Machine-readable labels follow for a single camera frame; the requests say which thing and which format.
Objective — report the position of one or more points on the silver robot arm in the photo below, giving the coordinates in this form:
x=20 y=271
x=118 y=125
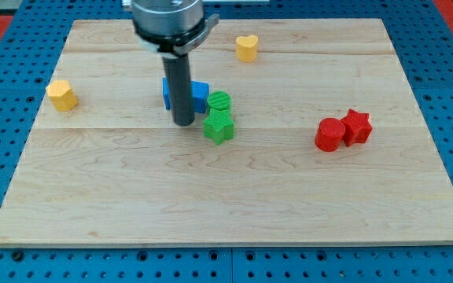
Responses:
x=172 y=29

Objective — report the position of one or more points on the red star block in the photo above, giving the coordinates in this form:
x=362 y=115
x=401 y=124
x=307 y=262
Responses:
x=357 y=127

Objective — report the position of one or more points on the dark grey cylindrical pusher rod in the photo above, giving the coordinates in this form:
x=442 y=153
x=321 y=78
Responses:
x=177 y=73

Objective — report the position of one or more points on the light wooden board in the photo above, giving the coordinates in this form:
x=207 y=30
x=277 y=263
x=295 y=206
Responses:
x=116 y=172

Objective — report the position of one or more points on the red cylinder block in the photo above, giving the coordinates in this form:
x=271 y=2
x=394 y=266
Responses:
x=329 y=134

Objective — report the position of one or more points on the yellow hexagon block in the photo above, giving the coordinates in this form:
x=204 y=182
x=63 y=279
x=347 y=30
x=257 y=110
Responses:
x=61 y=95

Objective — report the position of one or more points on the green star block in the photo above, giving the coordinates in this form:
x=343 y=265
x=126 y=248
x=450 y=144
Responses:
x=218 y=126

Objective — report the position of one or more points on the blue triangle block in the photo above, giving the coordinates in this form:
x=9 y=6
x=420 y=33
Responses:
x=200 y=92

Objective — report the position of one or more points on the yellow heart block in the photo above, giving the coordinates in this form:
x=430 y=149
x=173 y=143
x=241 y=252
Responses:
x=246 y=48

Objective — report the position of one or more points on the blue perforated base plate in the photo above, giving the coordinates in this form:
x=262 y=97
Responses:
x=29 y=51

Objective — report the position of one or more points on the green cylinder block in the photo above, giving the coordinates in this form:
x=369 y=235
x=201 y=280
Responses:
x=218 y=100

